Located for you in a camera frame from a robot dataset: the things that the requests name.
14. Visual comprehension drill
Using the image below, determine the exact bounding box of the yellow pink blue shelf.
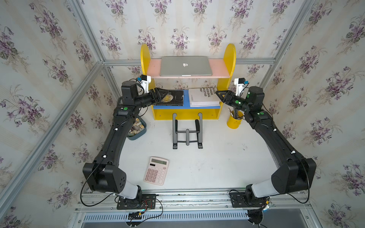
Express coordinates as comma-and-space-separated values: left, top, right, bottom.
140, 43, 237, 121

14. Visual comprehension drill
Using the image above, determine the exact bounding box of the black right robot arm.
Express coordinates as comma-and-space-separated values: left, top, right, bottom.
216, 86, 317, 200

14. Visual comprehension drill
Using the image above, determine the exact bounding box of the white paperback book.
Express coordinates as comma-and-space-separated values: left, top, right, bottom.
188, 87, 221, 107

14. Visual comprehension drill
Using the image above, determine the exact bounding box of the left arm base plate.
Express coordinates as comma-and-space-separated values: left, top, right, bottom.
117, 194, 157, 210

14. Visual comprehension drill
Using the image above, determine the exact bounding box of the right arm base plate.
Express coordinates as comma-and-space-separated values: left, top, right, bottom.
228, 190, 270, 209

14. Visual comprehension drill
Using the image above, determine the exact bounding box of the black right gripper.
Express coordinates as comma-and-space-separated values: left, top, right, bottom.
215, 89, 252, 113

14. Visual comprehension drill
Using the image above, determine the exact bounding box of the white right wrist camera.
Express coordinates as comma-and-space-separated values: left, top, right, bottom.
234, 78, 249, 97

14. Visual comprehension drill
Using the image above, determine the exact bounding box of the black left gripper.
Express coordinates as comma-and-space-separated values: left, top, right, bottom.
134, 88, 171, 109

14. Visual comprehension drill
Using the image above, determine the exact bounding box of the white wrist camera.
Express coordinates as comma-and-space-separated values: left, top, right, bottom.
137, 75, 152, 94
234, 78, 249, 97

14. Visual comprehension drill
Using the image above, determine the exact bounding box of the yellow pencil cup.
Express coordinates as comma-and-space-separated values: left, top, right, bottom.
227, 111, 244, 129

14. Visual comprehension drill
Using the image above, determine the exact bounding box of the aluminium mounting rail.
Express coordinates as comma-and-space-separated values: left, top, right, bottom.
66, 189, 322, 228

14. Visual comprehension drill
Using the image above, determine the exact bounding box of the grey laptop stand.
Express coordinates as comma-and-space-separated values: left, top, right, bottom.
172, 113, 203, 150

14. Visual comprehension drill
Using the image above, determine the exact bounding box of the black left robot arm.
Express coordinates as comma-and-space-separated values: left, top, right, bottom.
83, 81, 168, 200

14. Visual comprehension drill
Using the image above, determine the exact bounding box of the teal bin of blocks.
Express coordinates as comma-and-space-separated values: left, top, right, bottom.
127, 118, 147, 141

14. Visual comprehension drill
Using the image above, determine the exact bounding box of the black book gold emblem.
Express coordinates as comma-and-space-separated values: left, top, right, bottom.
156, 90, 184, 106

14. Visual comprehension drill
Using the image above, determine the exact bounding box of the pink calculator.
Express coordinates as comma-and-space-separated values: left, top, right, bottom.
144, 157, 169, 186

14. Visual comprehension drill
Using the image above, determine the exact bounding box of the silver laptop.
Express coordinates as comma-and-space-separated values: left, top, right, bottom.
160, 56, 213, 77

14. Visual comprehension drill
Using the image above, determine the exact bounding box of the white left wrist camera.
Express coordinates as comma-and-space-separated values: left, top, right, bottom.
137, 75, 152, 94

